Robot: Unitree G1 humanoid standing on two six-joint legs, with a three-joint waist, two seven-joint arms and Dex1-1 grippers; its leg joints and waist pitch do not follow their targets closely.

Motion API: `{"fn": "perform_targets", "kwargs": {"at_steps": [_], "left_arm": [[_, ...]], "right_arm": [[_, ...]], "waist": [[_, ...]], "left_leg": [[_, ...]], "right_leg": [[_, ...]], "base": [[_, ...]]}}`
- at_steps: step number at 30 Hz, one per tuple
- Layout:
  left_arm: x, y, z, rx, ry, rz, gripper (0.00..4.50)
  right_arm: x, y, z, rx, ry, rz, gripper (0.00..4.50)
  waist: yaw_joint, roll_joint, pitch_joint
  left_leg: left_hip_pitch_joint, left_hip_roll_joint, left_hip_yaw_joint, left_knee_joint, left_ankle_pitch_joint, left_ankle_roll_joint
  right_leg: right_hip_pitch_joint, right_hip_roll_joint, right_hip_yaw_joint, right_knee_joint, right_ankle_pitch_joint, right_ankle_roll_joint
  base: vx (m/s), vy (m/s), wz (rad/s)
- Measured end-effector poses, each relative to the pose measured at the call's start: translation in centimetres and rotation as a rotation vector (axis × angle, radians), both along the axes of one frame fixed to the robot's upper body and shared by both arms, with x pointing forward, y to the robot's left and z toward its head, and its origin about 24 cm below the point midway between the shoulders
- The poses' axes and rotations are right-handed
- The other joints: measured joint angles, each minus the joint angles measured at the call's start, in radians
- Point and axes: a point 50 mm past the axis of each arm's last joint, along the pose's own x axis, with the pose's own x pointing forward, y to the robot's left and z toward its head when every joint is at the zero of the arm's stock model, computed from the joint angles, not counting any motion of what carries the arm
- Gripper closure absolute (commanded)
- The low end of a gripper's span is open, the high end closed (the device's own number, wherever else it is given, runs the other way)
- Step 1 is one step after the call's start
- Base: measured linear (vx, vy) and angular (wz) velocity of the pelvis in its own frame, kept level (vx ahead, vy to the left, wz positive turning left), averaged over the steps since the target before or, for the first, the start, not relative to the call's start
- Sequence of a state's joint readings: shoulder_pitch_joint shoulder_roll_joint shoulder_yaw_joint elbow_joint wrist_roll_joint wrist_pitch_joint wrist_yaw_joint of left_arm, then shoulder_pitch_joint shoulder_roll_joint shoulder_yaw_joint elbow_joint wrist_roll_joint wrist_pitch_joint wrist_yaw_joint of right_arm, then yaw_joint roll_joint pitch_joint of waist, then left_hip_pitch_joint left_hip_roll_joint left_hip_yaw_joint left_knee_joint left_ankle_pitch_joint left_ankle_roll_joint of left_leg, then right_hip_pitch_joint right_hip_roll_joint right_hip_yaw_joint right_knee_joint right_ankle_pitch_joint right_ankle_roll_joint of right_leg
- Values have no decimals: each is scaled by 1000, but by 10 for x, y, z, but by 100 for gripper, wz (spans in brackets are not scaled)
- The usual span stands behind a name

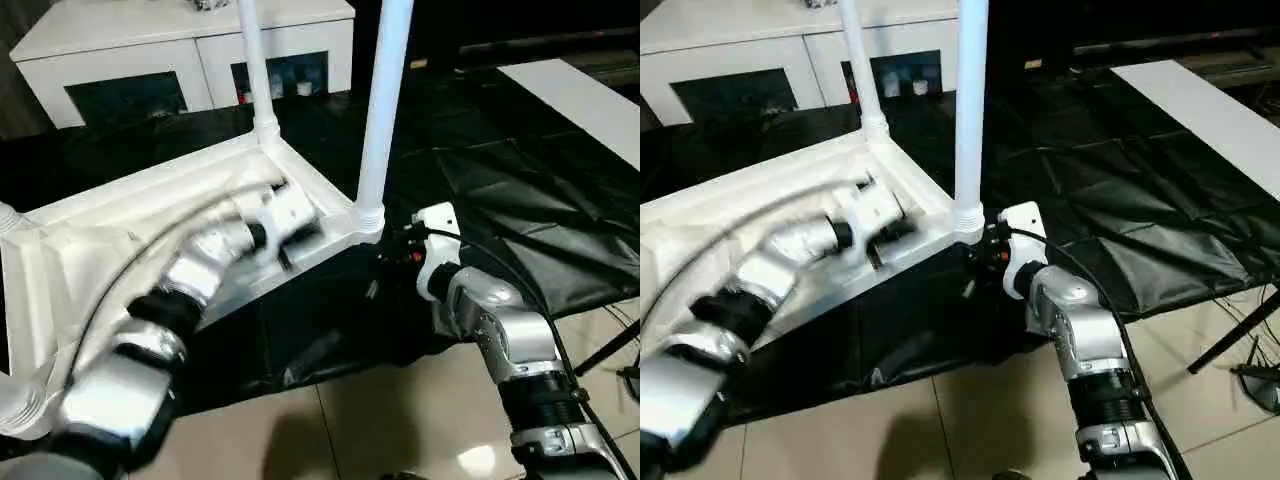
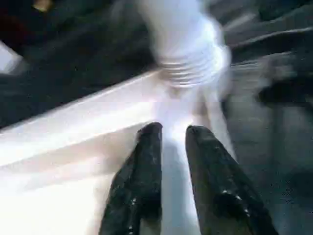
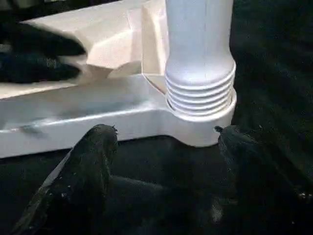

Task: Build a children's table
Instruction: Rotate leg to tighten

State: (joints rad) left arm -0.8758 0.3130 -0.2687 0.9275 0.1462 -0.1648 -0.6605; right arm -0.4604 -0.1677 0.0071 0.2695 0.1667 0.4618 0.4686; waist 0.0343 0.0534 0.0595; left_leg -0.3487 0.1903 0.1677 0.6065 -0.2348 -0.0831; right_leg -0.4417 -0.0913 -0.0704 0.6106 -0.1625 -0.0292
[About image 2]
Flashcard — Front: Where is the flat white board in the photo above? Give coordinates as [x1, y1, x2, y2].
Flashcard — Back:
[0, 40, 24, 73]

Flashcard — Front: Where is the small yellow label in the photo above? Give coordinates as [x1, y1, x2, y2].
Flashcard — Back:
[33, 0, 54, 12]

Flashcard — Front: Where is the white plastic table top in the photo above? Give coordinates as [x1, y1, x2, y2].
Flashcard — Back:
[0, 70, 239, 235]

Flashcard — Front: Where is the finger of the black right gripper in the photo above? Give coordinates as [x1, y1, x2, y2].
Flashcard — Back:
[258, 52, 313, 108]

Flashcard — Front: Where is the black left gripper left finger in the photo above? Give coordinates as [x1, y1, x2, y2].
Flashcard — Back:
[97, 121, 163, 235]

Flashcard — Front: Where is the white plastic table leg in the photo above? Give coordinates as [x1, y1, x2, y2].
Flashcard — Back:
[135, 0, 232, 93]

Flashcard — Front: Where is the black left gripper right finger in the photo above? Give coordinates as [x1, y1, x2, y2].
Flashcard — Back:
[185, 125, 277, 235]

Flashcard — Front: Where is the black mat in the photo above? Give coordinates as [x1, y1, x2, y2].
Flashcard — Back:
[0, 0, 313, 235]

